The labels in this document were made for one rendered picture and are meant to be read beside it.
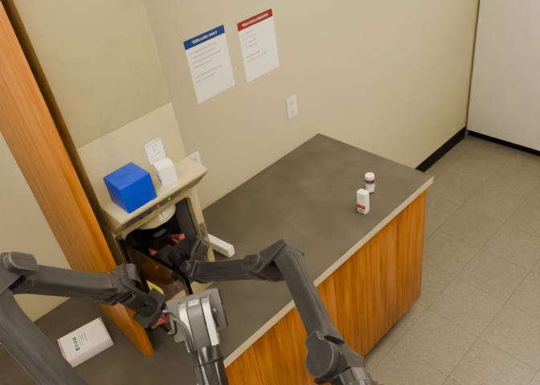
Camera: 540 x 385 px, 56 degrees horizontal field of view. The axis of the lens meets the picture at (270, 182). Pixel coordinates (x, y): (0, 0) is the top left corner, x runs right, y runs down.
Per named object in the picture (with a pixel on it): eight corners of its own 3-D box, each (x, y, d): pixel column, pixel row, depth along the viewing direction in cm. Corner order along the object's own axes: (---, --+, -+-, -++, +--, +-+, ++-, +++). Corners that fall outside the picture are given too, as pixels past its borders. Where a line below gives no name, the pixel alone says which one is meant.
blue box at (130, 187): (112, 202, 151) (101, 177, 146) (140, 185, 156) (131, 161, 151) (128, 215, 144) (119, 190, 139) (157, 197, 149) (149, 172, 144)
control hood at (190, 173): (110, 232, 155) (100, 206, 149) (194, 181, 172) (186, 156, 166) (130, 248, 148) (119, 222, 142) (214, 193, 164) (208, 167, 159)
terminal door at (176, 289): (153, 320, 179) (119, 236, 156) (214, 362, 162) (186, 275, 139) (152, 321, 179) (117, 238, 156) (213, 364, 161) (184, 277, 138)
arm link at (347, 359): (352, 372, 97) (370, 378, 100) (333, 330, 105) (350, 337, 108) (320, 400, 100) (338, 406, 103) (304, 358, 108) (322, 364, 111)
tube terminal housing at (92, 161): (117, 296, 198) (38, 124, 154) (183, 250, 215) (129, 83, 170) (152, 329, 182) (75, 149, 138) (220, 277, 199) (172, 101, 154)
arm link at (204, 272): (255, 270, 133) (285, 284, 138) (260, 249, 135) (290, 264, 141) (175, 275, 165) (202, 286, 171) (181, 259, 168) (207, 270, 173)
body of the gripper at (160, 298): (136, 320, 148) (120, 312, 142) (156, 289, 150) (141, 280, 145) (149, 329, 144) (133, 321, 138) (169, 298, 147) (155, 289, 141)
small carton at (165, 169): (157, 178, 157) (152, 163, 154) (173, 173, 159) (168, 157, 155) (162, 186, 154) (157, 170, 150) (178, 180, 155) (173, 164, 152)
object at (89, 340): (61, 346, 182) (56, 339, 180) (104, 323, 188) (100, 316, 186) (70, 370, 173) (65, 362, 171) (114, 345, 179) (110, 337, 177)
